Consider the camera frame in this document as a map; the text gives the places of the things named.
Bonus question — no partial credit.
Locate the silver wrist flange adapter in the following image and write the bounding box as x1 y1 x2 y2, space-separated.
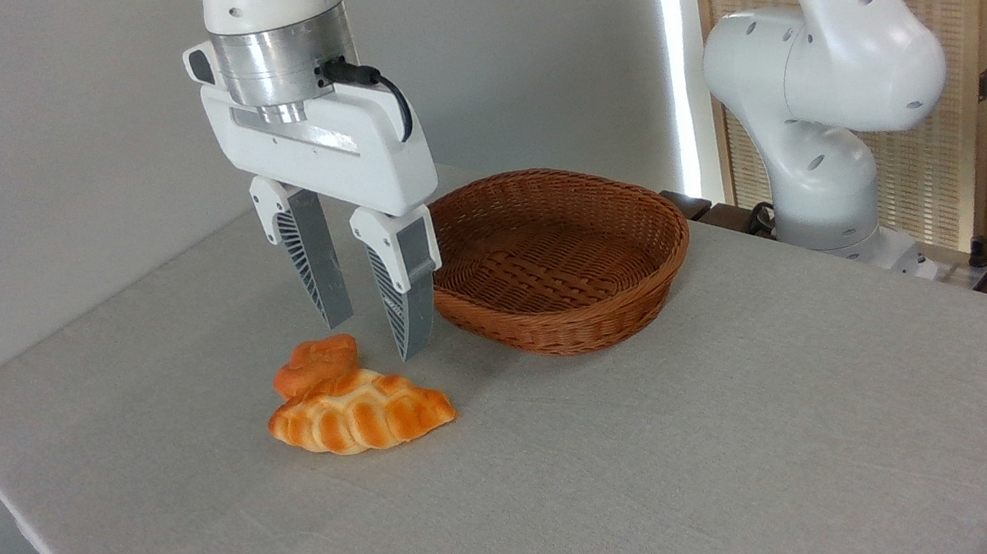
207 0 369 137

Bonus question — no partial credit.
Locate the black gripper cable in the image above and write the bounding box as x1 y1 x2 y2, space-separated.
313 46 420 156

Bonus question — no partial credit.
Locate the gray tablecloth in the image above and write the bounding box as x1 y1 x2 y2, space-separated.
0 68 987 554

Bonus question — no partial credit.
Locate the small orange bread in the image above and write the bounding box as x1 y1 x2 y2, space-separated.
266 331 367 404

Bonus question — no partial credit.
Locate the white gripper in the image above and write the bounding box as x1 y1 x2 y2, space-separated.
181 6 470 391

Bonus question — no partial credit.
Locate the brown wicker basket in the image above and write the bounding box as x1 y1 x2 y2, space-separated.
414 142 709 379

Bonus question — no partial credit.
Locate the braided golden bread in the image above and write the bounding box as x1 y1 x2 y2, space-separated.
260 353 463 470

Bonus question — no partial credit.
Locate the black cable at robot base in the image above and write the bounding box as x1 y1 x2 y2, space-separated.
742 199 782 241

